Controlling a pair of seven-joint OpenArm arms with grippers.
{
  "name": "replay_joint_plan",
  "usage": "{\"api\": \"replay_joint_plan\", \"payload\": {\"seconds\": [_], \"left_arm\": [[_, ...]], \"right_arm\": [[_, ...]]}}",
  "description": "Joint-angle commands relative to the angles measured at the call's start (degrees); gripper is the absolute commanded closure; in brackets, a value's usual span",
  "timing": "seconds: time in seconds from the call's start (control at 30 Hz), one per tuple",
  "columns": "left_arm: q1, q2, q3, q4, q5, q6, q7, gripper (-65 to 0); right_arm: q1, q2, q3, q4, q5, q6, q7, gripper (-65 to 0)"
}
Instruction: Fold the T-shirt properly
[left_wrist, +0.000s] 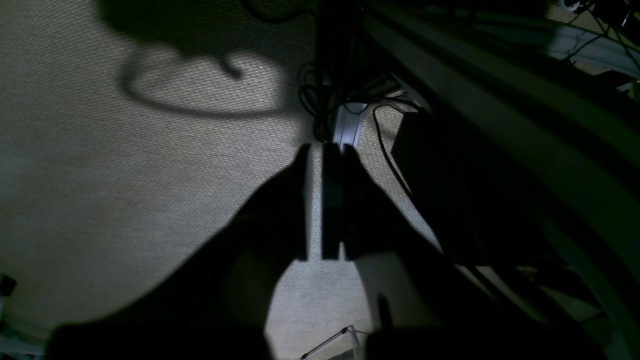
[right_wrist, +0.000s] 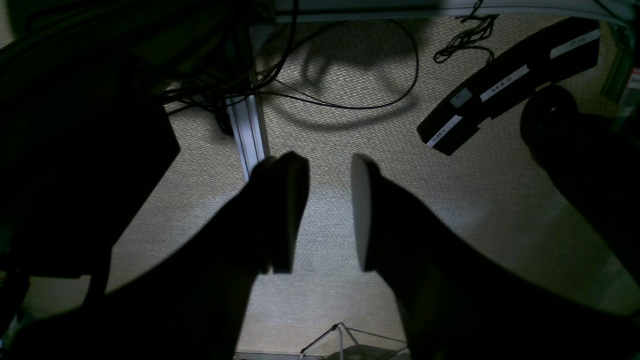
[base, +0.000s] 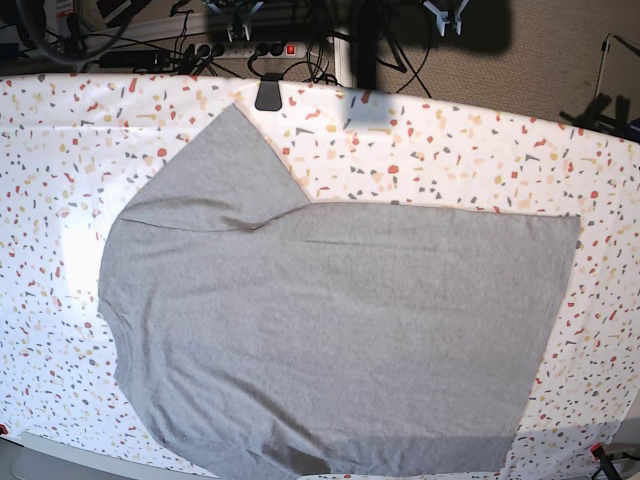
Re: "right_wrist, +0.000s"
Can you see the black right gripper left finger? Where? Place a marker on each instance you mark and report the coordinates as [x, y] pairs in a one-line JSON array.
[[192, 305]]

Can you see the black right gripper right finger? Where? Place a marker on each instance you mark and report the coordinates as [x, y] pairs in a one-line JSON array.
[[457, 304]]

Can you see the aluminium table leg profile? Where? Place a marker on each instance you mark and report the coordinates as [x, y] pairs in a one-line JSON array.
[[246, 111]]

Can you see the black labelled foot pedal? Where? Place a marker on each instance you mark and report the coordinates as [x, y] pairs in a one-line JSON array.
[[550, 55]]

